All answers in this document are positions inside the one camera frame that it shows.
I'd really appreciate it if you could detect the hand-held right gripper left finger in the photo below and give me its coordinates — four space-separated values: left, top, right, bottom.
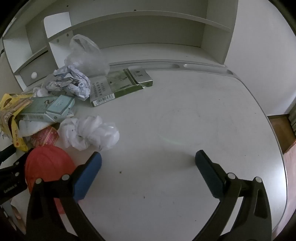
26 151 102 241

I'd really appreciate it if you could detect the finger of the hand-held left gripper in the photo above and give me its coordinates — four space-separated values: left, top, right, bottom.
0 147 17 163
0 153 29 180

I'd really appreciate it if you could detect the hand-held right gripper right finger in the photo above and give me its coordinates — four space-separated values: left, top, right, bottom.
195 150 273 241

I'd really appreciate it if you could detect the white paper sheet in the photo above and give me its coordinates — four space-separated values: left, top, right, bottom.
18 119 62 137

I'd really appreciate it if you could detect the pink red packet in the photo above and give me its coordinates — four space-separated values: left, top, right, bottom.
30 126 60 149

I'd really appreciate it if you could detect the yellow snack wrapper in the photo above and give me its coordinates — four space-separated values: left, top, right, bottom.
0 93 34 152

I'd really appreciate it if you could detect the teal cardboard box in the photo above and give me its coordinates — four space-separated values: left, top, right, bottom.
20 95 75 122

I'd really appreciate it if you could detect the small white tissue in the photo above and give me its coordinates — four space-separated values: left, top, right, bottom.
32 86 50 98

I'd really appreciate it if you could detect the light cloth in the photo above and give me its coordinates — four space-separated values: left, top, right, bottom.
44 65 91 101

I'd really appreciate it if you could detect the green carton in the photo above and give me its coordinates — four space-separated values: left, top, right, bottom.
89 67 153 107

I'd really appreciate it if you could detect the clear plastic bag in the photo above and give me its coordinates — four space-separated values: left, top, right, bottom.
64 34 110 76

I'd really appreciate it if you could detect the pink bedding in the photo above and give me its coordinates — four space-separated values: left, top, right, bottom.
283 141 296 173

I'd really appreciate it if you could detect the white drawer with round knob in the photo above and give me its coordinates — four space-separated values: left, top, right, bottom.
19 54 56 87

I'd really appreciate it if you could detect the white desk hutch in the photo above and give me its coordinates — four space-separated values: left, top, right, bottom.
2 0 238 92

